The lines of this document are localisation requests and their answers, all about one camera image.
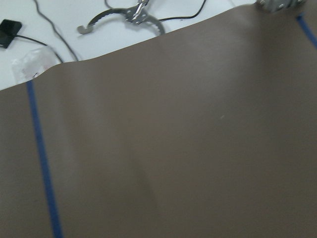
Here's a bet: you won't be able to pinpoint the black square adapter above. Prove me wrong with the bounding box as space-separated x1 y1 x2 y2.
0 19 22 49

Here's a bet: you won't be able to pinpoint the metal locking clamp pliers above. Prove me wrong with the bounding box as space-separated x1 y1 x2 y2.
77 0 165 35

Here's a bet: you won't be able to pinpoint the clear tape patch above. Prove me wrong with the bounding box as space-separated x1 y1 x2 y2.
11 47 60 84

